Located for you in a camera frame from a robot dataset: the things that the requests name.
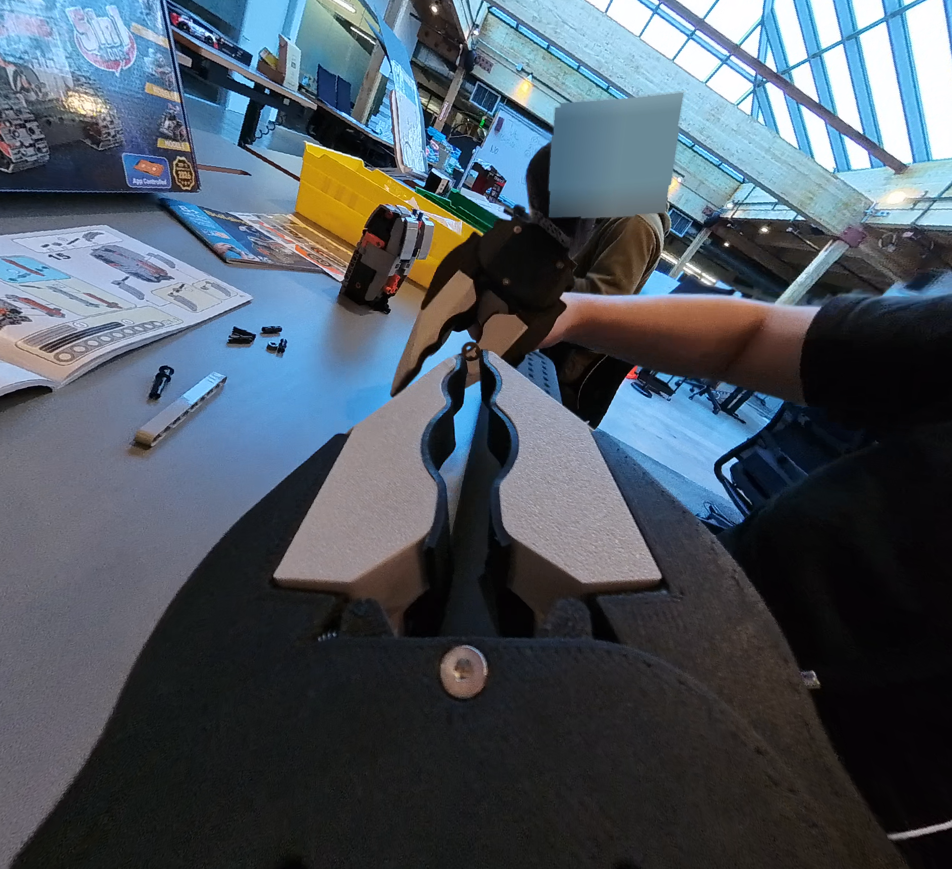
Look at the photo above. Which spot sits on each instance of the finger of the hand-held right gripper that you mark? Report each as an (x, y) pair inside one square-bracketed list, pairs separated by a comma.
[(506, 324), (446, 303)]

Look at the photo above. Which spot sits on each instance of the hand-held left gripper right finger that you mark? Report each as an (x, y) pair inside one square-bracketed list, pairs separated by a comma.
[(573, 512)]

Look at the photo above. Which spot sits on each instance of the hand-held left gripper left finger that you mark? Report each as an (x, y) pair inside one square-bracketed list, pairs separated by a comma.
[(349, 512)]

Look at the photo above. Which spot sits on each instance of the person's right forearm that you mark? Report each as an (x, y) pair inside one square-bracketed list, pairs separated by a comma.
[(669, 341)]

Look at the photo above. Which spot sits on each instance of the grey desk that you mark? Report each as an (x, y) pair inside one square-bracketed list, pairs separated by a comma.
[(260, 482)]

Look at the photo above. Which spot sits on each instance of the toy robot body model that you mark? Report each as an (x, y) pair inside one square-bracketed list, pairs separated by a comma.
[(387, 259)]

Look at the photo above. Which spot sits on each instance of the green plastic bin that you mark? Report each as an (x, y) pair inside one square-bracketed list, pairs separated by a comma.
[(468, 210)]

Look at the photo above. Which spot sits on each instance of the whiteboard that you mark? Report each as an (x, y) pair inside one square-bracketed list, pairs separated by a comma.
[(517, 155)]

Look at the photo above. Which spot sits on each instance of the white orange leaflet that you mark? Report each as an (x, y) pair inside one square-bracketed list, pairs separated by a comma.
[(305, 251)]

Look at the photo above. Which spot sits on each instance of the yellow plastic bin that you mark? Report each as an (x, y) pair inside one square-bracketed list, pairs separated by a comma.
[(335, 192)]

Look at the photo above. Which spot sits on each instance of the white printed board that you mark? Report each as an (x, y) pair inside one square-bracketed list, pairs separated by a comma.
[(407, 125)]

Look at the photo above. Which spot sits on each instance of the light grey long beam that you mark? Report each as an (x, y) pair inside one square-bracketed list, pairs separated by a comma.
[(182, 408)]

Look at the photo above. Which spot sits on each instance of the black office chair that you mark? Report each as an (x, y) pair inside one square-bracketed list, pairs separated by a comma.
[(781, 452)]

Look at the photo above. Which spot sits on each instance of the long black pin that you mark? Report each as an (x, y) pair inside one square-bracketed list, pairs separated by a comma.
[(160, 383)]

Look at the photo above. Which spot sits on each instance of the blue cover booklet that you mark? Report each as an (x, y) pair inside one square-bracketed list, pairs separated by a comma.
[(216, 229)]

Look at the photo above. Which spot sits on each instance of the cardboard box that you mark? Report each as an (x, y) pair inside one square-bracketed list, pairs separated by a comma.
[(279, 62)]

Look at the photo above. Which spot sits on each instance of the open instruction booklet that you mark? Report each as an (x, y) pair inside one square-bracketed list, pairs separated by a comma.
[(111, 289)]

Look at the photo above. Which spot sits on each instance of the black car picture box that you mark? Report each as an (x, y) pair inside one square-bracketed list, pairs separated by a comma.
[(208, 36)]

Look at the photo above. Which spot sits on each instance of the blue toy robot box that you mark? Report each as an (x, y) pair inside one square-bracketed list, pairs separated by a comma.
[(74, 65)]

